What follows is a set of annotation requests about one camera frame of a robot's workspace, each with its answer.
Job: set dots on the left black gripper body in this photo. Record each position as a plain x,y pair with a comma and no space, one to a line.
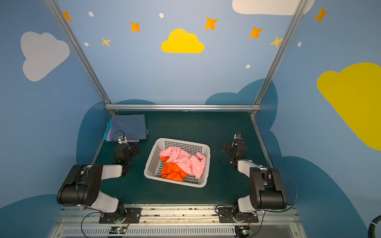
131,150

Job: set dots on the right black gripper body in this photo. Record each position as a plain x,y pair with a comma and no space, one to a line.
232,148

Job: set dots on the pink t shirt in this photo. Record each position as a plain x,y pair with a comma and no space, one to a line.
190,164

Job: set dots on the white plastic laundry basket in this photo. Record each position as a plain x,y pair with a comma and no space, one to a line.
154,164

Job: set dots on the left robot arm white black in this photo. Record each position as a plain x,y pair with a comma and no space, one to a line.
82,187

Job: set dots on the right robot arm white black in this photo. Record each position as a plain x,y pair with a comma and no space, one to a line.
266,185

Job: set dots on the folded grey blue t shirt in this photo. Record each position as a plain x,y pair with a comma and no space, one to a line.
132,126

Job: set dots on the folded teal t shirt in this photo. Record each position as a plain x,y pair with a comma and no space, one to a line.
106,131

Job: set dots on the orange t shirt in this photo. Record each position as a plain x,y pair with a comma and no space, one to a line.
172,171

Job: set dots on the left green circuit board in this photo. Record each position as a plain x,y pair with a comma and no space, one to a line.
118,230

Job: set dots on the green circuit board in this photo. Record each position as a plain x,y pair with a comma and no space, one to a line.
242,232
118,230

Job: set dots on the right green circuit board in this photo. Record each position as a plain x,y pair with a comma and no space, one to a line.
242,232

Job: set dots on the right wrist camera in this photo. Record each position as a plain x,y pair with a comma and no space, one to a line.
238,136

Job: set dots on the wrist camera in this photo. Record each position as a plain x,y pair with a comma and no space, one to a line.
122,140
238,136

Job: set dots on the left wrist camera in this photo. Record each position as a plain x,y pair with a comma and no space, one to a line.
122,140

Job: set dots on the aluminium frame back crossbar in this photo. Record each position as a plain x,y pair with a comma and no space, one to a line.
141,107

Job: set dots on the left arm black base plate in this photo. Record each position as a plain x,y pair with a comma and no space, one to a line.
131,215

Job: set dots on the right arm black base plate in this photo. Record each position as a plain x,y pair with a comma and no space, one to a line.
229,214

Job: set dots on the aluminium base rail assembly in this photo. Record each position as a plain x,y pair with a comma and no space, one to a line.
175,221

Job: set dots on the aluminium frame right post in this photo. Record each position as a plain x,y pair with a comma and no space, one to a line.
289,33

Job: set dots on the aluminium frame post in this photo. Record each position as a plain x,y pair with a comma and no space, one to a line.
70,35
289,33

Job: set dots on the aluminium frame left post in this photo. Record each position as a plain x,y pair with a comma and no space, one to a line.
70,35

